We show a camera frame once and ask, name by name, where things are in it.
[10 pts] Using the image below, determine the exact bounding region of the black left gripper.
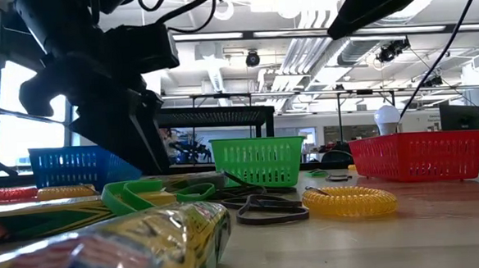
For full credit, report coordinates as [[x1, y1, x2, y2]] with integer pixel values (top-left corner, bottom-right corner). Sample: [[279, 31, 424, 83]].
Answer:
[[15, 21, 186, 181]]

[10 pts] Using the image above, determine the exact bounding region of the yellow staples box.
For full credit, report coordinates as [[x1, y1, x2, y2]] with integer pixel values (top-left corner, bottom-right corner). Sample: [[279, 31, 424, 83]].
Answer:
[[0, 189, 179, 246], [0, 198, 234, 268]]

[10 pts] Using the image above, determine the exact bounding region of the dark rubber band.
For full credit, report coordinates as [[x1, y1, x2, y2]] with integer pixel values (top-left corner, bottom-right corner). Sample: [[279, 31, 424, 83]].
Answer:
[[234, 191, 311, 228], [220, 191, 306, 213], [325, 172, 354, 184], [206, 167, 298, 201]]

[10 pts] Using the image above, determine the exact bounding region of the red object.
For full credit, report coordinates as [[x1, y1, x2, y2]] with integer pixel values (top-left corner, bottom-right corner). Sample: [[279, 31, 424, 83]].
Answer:
[[0, 185, 39, 204]]

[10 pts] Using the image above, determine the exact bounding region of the red plastic basket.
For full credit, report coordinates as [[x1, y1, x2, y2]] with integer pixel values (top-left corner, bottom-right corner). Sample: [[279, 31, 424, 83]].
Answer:
[[348, 128, 479, 186]]

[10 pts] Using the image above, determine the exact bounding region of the background robot workstation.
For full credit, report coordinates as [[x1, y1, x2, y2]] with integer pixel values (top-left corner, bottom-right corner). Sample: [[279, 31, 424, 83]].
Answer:
[[161, 125, 212, 166]]

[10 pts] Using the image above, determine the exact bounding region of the black ceiling spotlight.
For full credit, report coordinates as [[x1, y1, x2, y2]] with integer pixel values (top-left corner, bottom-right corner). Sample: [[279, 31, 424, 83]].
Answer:
[[423, 75, 444, 89], [376, 37, 413, 65]]

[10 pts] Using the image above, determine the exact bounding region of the black perforated metal shelf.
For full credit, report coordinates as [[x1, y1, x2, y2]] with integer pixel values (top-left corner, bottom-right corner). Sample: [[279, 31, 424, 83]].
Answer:
[[155, 102, 276, 144]]

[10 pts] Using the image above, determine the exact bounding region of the blue plastic basket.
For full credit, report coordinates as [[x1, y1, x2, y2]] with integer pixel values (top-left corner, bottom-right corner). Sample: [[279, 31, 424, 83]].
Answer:
[[28, 142, 144, 196]]

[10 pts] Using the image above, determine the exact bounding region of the large window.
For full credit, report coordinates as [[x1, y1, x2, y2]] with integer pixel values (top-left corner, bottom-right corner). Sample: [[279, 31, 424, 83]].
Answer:
[[0, 56, 80, 169]]

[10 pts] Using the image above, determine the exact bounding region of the white light bulb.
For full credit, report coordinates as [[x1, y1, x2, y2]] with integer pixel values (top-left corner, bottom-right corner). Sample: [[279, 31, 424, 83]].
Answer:
[[372, 103, 403, 136]]

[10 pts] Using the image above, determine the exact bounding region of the black background rack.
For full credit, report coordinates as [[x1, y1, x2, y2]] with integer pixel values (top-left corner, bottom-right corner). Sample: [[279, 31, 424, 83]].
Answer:
[[191, 83, 399, 150]]

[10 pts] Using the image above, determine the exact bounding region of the green plastic basket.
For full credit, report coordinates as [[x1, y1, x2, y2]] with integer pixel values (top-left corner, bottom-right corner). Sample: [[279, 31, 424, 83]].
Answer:
[[208, 134, 308, 192]]

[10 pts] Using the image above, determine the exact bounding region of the black computer monitor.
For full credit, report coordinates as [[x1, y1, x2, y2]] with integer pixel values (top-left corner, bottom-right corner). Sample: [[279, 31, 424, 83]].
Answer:
[[438, 102, 479, 133]]

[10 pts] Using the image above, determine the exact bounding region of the black rounded chair back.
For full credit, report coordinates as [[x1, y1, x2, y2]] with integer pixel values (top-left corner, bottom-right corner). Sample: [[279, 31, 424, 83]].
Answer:
[[320, 148, 355, 164]]

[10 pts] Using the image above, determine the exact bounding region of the black lamp cable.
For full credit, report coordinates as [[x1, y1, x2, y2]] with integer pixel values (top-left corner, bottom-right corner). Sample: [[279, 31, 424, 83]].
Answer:
[[392, 0, 479, 120]]

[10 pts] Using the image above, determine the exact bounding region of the silver ventilation duct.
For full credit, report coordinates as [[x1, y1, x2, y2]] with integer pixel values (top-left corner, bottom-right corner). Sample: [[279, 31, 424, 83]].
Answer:
[[271, 33, 356, 108]]

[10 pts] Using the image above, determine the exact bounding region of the black ceiling camera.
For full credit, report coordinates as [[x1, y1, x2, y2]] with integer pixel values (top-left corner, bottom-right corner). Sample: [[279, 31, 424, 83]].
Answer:
[[245, 49, 262, 68]]

